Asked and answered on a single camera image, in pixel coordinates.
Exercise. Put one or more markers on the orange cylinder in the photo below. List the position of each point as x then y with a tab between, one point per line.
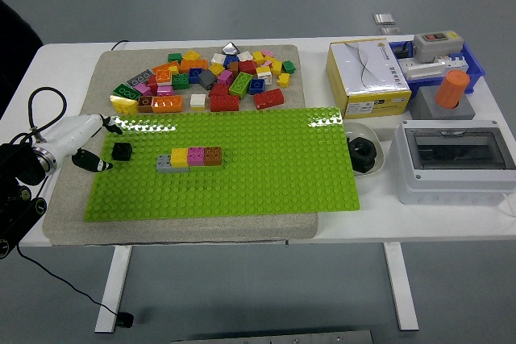
451	89

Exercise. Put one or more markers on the shiny silver toy piece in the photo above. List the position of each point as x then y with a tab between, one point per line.
230	48

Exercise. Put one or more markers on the grey long toy brick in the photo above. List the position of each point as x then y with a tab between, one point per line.
163	164

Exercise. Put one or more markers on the person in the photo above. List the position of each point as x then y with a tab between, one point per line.
16	50

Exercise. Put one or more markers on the lime green long brick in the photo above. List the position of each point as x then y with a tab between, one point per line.
240	84

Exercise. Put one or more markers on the yellow square toy brick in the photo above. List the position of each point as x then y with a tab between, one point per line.
179	156

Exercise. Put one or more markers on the red large toy brick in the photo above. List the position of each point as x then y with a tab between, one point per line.
224	103

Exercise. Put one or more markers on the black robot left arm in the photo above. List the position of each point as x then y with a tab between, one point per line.
16	199

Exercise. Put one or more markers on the pink small toy brick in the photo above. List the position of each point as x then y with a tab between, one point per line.
267	53

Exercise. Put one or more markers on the white enclosure with clear lid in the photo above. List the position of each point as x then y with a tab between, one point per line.
453	183

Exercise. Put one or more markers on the blue toy brick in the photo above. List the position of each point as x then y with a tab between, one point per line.
195	74
230	60
256	86

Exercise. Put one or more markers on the orange square toy brick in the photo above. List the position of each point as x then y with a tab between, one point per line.
163	77

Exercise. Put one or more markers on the white table leg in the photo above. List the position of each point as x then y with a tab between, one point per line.
113	287
401	287

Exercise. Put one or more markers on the white and yellow cardboard box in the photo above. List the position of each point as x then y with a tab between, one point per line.
367	78

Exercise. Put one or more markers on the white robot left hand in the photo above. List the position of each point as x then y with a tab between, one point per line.
72	134

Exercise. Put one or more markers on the yellow large toy brick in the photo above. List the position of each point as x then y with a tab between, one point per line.
123	105

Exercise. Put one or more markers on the dark green long brick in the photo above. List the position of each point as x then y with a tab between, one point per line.
126	92

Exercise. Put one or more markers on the white toy brick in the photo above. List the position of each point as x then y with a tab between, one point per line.
264	74
198	101
218	59
244	56

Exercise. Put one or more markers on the brown square toy brick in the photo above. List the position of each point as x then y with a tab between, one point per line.
213	155

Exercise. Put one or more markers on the green studded baseplate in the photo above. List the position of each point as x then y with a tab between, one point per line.
262	179

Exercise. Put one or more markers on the grey flat toy plate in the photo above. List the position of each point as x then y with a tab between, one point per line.
140	77

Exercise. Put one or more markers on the black small adapter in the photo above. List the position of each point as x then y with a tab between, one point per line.
403	52

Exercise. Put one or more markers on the green small toy brick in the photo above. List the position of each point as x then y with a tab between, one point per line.
175	57

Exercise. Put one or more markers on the silver floor plate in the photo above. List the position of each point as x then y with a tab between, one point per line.
385	17

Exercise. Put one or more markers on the blue plastic bin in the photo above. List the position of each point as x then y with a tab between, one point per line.
475	68

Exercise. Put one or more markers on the grey block with hole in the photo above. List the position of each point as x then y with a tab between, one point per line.
423	106

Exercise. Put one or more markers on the white bowl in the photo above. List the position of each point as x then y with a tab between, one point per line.
363	130

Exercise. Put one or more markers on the grey push-button switch box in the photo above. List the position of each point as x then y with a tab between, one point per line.
437	48

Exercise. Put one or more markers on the orange long toy brick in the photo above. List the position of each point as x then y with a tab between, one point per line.
166	104

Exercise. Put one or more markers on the yellow small toy brick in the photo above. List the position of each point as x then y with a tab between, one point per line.
284	79

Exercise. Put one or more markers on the black square toy brick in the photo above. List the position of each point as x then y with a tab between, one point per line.
121	151

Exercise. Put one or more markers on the black large hex nut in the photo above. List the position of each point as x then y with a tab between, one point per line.
363	154

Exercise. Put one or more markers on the white terminal block device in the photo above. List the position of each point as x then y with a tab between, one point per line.
423	70

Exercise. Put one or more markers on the red long toy brick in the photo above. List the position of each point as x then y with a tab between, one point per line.
268	98

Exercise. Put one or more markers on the grey-brown table mat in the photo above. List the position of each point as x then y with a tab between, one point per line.
181	232

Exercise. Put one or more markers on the pink square toy brick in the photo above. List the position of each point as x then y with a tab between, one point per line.
196	156

